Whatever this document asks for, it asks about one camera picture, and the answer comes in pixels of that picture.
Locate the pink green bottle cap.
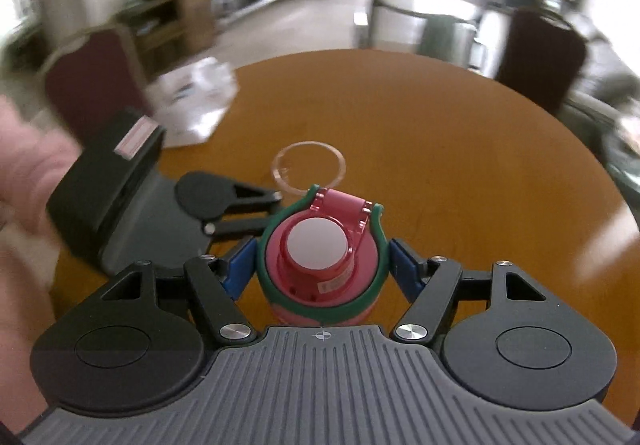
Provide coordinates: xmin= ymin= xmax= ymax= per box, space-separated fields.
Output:
xmin=256 ymin=185 xmax=388 ymax=313

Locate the pink transparent water bottle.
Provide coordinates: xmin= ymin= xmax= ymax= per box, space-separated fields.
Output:
xmin=270 ymin=300 xmax=376 ymax=327

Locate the person left hand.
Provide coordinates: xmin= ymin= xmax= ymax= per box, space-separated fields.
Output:
xmin=1 ymin=97 xmax=80 ymax=433

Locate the white plastic bag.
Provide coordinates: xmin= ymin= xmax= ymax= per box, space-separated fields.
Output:
xmin=148 ymin=57 xmax=239 ymax=148

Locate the maroon chair left side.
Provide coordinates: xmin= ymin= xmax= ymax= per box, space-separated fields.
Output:
xmin=39 ymin=23 xmax=152 ymax=142

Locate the wooden side cabinet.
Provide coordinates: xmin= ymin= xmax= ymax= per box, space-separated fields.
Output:
xmin=117 ymin=0 xmax=217 ymax=81

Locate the grey sofa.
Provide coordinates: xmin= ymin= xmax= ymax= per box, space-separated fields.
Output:
xmin=564 ymin=14 xmax=640 ymax=126

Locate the dark chair far side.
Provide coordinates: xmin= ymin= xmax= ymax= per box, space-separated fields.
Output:
xmin=494 ymin=7 xmax=587 ymax=116

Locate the wooden armchair with green cloth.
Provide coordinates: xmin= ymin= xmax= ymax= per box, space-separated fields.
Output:
xmin=352 ymin=0 xmax=499 ymax=73

